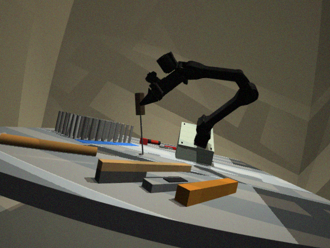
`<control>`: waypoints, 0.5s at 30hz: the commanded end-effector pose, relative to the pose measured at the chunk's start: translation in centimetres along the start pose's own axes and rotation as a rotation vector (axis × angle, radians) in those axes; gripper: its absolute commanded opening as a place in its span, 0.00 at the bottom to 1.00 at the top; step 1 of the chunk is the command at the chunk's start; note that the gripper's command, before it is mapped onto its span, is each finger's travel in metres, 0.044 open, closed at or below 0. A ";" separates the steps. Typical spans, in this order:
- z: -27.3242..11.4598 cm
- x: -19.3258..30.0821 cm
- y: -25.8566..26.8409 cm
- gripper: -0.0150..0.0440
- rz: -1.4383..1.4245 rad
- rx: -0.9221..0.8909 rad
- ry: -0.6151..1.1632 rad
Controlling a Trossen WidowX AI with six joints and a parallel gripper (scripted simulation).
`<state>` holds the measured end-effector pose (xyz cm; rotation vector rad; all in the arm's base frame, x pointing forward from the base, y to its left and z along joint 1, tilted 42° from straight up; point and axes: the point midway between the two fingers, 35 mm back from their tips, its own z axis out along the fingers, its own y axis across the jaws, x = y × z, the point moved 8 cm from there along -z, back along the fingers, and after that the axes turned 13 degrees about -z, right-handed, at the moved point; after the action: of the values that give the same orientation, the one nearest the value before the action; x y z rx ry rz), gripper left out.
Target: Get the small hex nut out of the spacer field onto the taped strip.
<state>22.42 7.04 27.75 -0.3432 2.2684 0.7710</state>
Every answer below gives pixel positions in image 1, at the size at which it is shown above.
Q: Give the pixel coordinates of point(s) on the red and black screwdriver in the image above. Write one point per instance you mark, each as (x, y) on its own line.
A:
(154, 142)

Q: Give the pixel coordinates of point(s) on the orange rectangular block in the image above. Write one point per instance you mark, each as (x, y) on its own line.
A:
(198, 192)

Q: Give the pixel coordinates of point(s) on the hammer with orange handle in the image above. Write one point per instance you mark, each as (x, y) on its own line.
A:
(22, 141)

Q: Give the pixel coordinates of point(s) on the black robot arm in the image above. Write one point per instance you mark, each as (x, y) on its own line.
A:
(192, 70)

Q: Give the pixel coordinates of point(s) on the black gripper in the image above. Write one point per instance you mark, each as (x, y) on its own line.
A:
(157, 91)

